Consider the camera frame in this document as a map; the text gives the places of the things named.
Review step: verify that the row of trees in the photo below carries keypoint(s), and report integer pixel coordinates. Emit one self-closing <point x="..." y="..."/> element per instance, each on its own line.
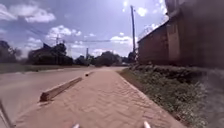
<point x="106" y="59"/>

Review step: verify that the concrete kerb block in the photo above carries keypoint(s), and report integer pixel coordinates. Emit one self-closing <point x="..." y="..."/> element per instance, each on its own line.
<point x="60" y="89"/>
<point x="89" y="73"/>

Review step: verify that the short pole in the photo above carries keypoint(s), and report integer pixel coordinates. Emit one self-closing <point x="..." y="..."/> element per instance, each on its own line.
<point x="87" y="53"/>

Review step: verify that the red brick path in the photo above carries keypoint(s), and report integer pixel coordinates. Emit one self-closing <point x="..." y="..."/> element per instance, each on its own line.
<point x="103" y="100"/>

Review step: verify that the tall utility pole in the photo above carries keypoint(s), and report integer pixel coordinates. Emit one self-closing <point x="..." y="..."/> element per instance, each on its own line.
<point x="133" y="30"/>

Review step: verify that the grass verge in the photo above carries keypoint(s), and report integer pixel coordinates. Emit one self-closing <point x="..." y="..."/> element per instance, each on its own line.
<point x="166" y="90"/>

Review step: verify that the robot's own part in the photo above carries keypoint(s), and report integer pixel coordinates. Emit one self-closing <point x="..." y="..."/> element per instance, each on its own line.
<point x="76" y="126"/>
<point x="146" y="124"/>

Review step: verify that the dark house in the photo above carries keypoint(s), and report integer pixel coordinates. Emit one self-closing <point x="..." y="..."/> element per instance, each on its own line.
<point x="41" y="55"/>

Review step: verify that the brown brick building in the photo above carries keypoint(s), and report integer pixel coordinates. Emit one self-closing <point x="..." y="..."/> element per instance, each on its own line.
<point x="193" y="40"/>

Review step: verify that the grass strip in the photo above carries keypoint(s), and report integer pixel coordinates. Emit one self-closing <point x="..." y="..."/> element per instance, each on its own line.
<point x="20" y="68"/>

